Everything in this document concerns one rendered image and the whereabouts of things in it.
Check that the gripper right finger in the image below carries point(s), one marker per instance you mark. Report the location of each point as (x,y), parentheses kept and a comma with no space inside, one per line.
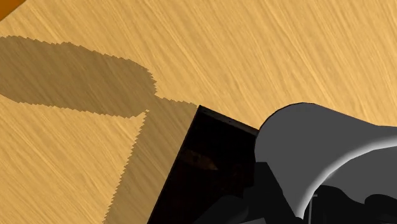
(338,208)

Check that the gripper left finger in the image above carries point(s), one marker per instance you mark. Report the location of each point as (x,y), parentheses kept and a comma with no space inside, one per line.
(263,192)

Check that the black robot stand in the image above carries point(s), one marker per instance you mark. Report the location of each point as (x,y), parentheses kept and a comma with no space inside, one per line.
(214,145)

